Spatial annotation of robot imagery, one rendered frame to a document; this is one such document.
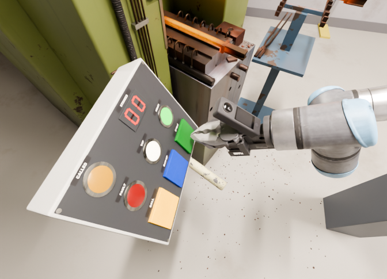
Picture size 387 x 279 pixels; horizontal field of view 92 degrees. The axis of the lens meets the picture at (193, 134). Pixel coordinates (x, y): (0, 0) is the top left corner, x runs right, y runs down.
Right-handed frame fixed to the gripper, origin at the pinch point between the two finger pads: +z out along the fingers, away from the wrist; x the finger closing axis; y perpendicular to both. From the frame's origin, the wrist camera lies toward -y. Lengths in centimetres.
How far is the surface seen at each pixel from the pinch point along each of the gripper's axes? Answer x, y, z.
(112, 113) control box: -8.8, -21.0, 3.2
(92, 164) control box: -18.5, -19.7, 3.2
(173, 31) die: 53, -7, 21
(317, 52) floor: 213, 144, -44
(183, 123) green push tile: 2.2, -2.5, 2.5
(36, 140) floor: 23, 14, 182
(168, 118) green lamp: -0.2, -8.1, 2.8
